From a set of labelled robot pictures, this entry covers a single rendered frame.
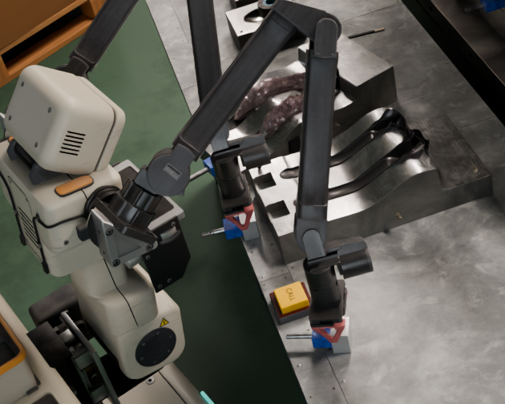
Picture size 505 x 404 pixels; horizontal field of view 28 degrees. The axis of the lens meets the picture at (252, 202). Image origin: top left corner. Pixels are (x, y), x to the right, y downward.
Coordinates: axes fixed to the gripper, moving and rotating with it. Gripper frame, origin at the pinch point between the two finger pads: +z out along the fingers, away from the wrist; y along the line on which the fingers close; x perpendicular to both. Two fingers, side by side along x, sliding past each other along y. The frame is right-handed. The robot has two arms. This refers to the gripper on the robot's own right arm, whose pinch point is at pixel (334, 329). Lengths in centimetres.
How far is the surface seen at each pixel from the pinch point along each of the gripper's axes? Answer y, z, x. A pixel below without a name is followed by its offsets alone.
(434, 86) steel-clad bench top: 85, 5, -20
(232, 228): 31.4, -0.1, 25.8
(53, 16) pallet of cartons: 251, 65, 158
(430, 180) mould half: 36.7, -5.3, -19.7
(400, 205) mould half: 33.8, -1.2, -12.8
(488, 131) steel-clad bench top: 65, 5, -33
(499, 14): 108, 0, -38
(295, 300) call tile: 8.8, 0.6, 8.9
